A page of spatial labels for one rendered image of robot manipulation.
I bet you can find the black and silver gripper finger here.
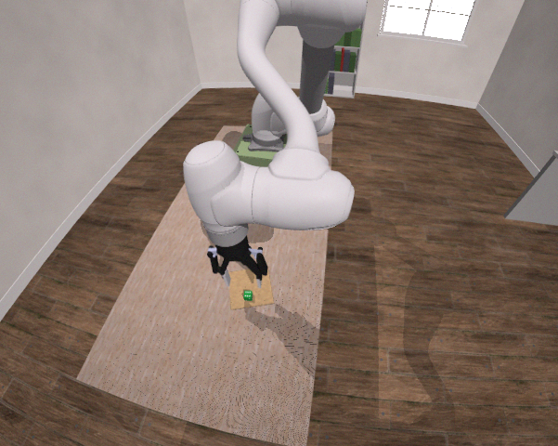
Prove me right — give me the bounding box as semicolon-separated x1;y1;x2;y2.
236;247;267;288
207;245;231;287

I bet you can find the tan mat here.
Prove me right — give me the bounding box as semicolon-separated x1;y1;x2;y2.
229;267;274;309

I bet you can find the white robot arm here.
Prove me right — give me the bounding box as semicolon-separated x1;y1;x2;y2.
183;0;367;247

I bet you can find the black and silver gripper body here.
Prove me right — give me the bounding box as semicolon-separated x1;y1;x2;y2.
216;235;252;262

